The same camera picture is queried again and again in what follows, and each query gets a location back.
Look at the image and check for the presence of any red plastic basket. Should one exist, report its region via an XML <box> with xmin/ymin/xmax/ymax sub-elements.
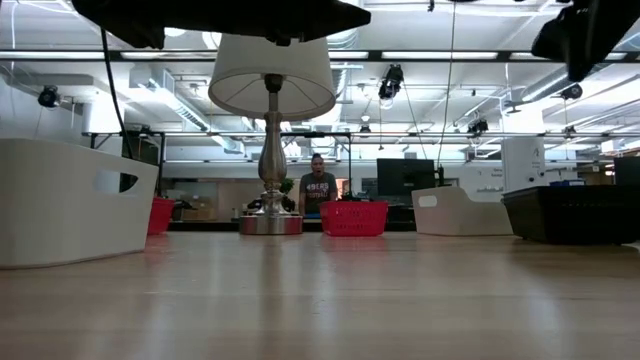
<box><xmin>319</xmin><ymin>200</ymin><xmax>390</xmax><ymax>238</ymax></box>
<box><xmin>147</xmin><ymin>196</ymin><xmax>177</xmax><ymax>236</ymax></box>

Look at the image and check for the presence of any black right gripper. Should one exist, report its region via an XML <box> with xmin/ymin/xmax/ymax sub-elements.
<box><xmin>530</xmin><ymin>0</ymin><xmax>617</xmax><ymax>84</ymax></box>

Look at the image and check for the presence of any person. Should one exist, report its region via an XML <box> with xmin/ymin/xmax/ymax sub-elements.
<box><xmin>298</xmin><ymin>153</ymin><xmax>340</xmax><ymax>218</ymax></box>

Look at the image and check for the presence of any thick black cable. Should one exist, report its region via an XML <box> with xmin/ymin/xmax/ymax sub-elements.
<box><xmin>101</xmin><ymin>28</ymin><xmax>135</xmax><ymax>161</ymax></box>

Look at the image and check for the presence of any silver ventilation duct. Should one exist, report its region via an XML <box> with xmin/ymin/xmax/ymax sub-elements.
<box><xmin>128</xmin><ymin>64</ymin><xmax>246</xmax><ymax>154</ymax></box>

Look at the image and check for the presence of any silver lamp with white shade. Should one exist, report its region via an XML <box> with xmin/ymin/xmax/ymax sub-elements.
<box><xmin>208</xmin><ymin>33</ymin><xmax>337</xmax><ymax>237</ymax></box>

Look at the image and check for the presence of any black computer monitor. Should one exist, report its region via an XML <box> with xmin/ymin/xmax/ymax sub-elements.
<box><xmin>376</xmin><ymin>158</ymin><xmax>437</xmax><ymax>197</ymax></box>
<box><xmin>613</xmin><ymin>156</ymin><xmax>640</xmax><ymax>187</ymax></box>

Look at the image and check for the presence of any black plastic basket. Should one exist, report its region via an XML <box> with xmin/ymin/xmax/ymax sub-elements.
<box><xmin>501</xmin><ymin>184</ymin><xmax>640</xmax><ymax>246</ymax></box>

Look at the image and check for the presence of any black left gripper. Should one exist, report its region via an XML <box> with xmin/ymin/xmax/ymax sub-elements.
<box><xmin>199</xmin><ymin>0</ymin><xmax>372</xmax><ymax>47</ymax></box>

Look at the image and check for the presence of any white plastic storage bin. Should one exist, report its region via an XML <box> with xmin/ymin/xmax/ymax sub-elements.
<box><xmin>0</xmin><ymin>138</ymin><xmax>160</xmax><ymax>270</ymax></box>
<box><xmin>411</xmin><ymin>186</ymin><xmax>515</xmax><ymax>237</ymax></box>

